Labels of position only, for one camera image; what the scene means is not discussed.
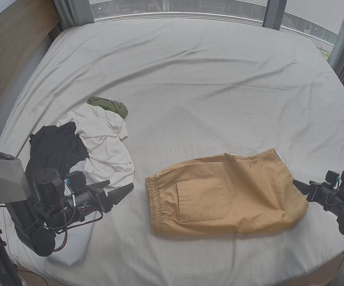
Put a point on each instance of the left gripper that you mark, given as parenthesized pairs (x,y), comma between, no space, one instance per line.
(91,201)

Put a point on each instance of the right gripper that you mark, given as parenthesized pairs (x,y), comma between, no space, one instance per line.
(317,193)

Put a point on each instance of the tan shorts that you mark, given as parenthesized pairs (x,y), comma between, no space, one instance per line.
(219,195)

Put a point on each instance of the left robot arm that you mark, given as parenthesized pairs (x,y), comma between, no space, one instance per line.
(2,177)

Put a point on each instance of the bed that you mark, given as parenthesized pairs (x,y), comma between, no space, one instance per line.
(204,85)

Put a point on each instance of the white T-shirt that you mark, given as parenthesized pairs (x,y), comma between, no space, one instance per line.
(106,147)

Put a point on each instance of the pale grey garment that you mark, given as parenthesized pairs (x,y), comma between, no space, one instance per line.
(73,243)

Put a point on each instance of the black garment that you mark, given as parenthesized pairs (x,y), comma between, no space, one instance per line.
(56,147)

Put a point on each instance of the green garment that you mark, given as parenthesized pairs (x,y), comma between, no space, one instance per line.
(112,106)

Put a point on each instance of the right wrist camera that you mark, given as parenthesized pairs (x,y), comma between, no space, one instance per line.
(332,177)

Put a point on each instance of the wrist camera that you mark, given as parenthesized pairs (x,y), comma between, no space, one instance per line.
(76,180)
(332,177)

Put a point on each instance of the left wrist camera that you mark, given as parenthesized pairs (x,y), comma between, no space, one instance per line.
(76,180)

